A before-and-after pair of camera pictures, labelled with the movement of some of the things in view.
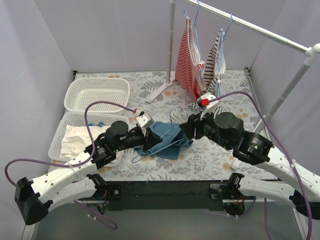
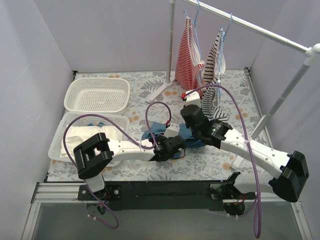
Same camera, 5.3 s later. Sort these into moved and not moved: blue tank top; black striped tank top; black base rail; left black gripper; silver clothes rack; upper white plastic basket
Moved: left black gripper; blue tank top
Not moved: silver clothes rack; upper white plastic basket; black base rail; black striped tank top
